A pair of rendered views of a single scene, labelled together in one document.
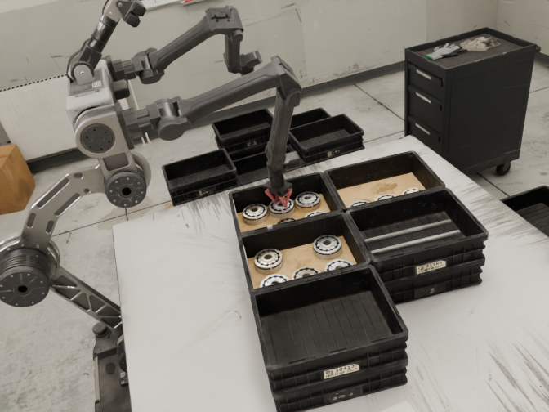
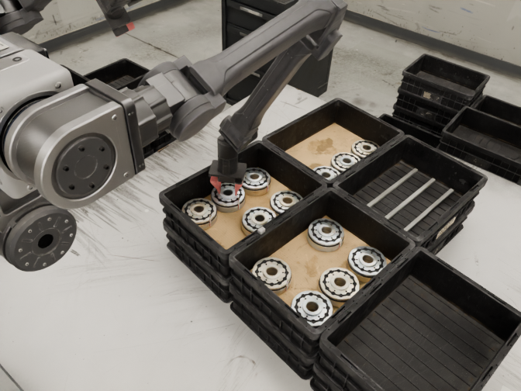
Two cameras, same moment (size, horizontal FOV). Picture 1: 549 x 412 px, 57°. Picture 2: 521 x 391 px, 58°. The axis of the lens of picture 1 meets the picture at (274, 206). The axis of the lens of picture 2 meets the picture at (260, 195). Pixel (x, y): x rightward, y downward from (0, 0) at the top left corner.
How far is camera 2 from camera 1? 1.03 m
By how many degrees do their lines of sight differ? 32
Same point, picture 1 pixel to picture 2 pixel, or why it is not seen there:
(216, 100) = (260, 57)
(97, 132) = (86, 153)
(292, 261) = (296, 267)
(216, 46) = not seen: outside the picture
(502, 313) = (500, 253)
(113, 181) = (25, 230)
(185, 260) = (111, 306)
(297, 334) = (383, 365)
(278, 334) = not seen: hidden behind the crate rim
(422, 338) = not seen: hidden behind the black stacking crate
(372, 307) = (429, 295)
